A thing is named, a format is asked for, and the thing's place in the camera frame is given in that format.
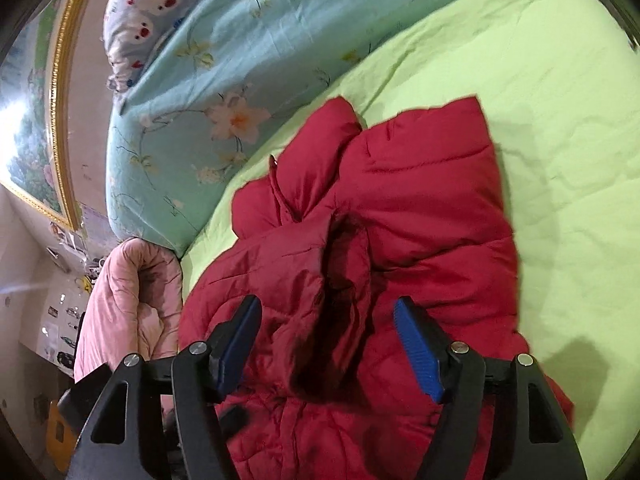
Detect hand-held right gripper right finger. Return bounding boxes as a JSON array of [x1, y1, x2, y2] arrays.
[[392, 296, 588, 480]]

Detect red puffer jacket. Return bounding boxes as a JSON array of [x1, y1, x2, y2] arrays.
[[177, 96, 576, 480]]

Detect group of wall photos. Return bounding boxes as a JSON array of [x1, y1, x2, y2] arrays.
[[37, 220, 108, 366]]

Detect pink quilt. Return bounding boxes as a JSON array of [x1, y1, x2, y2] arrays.
[[74, 236, 183, 386]]

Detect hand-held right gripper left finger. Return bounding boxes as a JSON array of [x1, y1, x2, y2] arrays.
[[75, 295, 263, 480]]

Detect lime green bed sheet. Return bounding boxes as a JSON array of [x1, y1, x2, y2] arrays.
[[180, 0, 640, 480]]

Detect teal floral quilt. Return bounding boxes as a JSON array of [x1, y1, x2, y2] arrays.
[[105, 0, 566, 261]]

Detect bear print pillow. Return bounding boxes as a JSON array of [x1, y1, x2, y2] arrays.
[[102, 0, 236, 93]]

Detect gold framed landscape painting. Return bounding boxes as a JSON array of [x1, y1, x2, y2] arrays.
[[0, 0, 108, 231]]

